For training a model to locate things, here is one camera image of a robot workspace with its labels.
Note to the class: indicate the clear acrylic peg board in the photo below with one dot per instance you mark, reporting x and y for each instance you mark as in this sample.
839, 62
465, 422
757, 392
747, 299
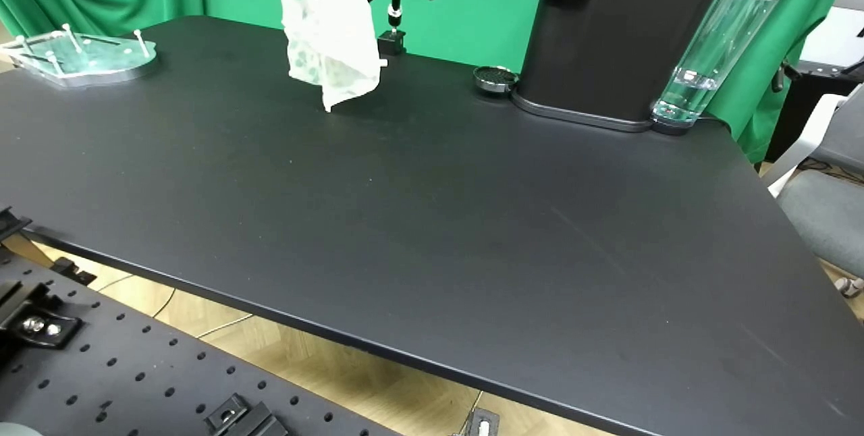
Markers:
81, 58

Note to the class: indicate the clear water tank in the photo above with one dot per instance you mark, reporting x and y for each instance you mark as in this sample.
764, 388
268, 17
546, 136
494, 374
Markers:
709, 51

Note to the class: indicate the black clamp bracket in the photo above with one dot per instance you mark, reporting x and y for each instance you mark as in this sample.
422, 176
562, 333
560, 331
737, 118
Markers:
73, 270
243, 416
37, 318

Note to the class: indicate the round metal drip tray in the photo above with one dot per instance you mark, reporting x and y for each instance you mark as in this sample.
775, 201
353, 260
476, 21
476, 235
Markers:
495, 78

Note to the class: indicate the white cloth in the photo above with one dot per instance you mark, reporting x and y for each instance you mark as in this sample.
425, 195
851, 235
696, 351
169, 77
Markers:
331, 44

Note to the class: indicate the grey office chair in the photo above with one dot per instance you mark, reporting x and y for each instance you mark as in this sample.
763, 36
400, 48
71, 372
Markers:
827, 193

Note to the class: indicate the black coffee machine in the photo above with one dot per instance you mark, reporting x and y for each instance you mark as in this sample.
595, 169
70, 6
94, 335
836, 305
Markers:
607, 38

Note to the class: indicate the green curtain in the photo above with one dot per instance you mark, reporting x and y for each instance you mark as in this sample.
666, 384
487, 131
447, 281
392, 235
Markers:
472, 11

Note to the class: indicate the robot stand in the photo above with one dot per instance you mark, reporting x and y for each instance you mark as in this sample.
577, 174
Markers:
135, 368

